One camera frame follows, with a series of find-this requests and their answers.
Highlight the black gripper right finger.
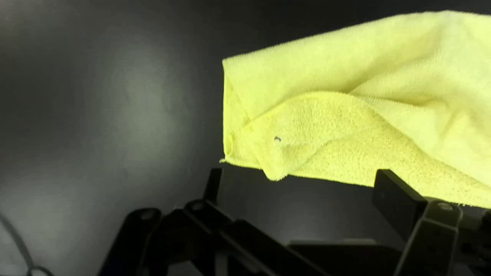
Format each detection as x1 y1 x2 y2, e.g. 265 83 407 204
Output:
372 169 491 276

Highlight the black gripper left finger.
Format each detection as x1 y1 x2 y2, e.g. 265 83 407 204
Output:
98 169 328 276

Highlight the yellow towel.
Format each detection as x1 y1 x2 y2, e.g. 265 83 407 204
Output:
222 11 491 207

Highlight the thin black floor cable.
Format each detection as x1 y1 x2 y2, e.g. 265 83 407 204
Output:
0 213 55 276

